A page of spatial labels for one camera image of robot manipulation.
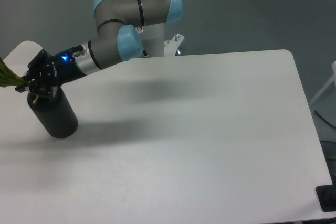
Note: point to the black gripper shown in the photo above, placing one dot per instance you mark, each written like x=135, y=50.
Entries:
x=51, y=71

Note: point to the red tulip bouquet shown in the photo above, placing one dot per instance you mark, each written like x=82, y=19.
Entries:
x=11, y=79

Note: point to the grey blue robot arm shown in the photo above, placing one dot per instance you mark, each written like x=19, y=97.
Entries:
x=118, y=40

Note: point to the black ribbed cylinder vase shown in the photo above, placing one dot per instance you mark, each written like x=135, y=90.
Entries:
x=56, y=115

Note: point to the white chair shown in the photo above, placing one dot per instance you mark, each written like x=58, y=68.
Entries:
x=21, y=56

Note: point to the black device at table edge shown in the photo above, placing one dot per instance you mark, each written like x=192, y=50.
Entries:
x=326, y=197

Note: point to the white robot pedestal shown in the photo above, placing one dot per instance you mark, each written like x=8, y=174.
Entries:
x=154, y=45

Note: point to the white furniture frame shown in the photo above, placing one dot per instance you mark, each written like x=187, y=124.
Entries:
x=325, y=90

